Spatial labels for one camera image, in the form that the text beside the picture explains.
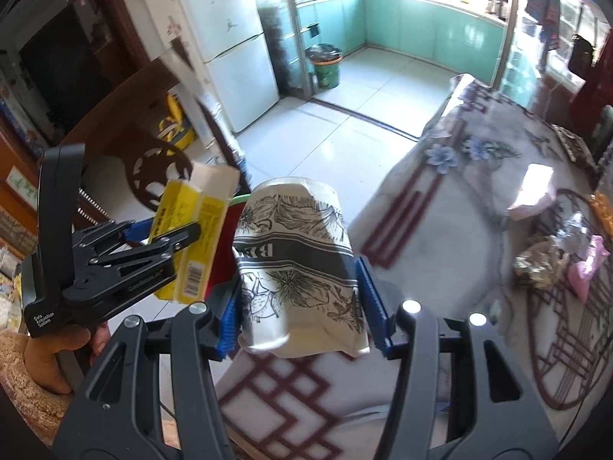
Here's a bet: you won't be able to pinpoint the white refrigerator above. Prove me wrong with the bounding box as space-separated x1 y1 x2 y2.
170 0 281 134

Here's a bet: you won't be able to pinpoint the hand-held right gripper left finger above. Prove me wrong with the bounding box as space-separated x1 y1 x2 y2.
52 278 243 460

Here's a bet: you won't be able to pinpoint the red basin with green rim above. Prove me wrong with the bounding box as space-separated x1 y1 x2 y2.
206 192 251 300

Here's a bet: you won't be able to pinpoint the yellow cardboard box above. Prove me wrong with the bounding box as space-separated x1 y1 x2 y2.
148 163 240 305

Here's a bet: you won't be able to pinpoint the glass sliding door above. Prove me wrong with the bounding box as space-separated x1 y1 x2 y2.
256 0 319 101

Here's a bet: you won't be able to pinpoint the dark red hanging bag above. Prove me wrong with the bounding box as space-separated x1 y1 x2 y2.
570 74 613 125

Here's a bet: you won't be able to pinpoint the white pink tissue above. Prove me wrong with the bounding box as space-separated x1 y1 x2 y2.
506 163 559 221

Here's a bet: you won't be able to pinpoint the black hanging bag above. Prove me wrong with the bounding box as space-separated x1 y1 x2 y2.
570 33 595 77

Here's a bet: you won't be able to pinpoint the dark wooden cabinet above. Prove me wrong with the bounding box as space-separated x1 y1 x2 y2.
0 0 139 250

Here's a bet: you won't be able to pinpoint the green trash bin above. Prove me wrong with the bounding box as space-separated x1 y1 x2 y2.
305 44 344 90

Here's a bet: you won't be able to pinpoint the yellow bag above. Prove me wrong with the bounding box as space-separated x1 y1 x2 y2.
159 93 197 151

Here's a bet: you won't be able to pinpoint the crumpled silver foil wrapper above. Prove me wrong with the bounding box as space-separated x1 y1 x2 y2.
556 211 597 255

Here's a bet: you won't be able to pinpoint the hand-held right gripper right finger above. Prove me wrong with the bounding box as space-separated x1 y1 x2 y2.
355 256 561 460

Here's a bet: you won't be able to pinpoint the crushed printed paper cup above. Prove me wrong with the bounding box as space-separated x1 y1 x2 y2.
232 177 370 359

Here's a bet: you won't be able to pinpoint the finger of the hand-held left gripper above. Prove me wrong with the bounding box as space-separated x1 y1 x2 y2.
120 219 159 246
72 220 203 307

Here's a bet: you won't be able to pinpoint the carved dark wooden chair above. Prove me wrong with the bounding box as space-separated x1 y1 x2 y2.
57 55 250 231

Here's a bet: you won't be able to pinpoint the crumpled gold foil wrapper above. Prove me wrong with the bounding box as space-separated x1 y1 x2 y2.
515 242 572 289

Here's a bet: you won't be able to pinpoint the orange snack bag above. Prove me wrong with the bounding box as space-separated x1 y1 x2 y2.
588 192 613 233

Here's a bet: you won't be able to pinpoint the white cloth strap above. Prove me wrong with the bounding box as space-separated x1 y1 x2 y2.
160 50 226 151

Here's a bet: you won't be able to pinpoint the teal kitchen cabinets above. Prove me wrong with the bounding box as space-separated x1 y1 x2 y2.
294 0 508 87

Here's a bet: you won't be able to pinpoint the person's left hand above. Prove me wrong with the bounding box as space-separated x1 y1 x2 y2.
24 322 113 396

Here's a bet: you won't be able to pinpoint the pink plastic packet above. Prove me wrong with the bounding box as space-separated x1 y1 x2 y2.
566 235 605 300

